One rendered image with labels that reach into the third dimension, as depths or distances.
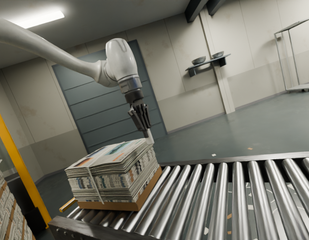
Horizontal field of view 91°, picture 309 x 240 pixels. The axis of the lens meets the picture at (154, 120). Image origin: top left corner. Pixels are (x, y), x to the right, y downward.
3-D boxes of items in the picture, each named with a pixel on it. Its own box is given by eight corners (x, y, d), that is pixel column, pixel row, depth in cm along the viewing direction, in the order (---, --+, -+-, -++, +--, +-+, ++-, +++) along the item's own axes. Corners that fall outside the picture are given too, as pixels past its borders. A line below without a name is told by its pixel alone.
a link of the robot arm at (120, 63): (144, 71, 60) (131, 80, 71) (131, 32, 58) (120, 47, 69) (120, 76, 55) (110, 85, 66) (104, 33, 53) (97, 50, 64)
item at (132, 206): (110, 210, 69) (107, 202, 68) (139, 174, 94) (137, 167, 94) (139, 211, 62) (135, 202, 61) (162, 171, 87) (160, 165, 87)
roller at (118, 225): (108, 238, 60) (104, 228, 60) (158, 172, 100) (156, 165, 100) (117, 241, 58) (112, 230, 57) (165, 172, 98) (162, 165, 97)
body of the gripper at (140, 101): (131, 93, 68) (138, 112, 70) (119, 95, 61) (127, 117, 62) (145, 87, 65) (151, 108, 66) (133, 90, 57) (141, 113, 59)
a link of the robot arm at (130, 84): (112, 83, 60) (118, 97, 61) (129, 75, 56) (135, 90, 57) (126, 81, 68) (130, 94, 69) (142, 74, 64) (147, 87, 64)
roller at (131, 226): (120, 242, 57) (115, 231, 56) (167, 172, 97) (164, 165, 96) (130, 245, 55) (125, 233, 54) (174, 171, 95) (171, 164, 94)
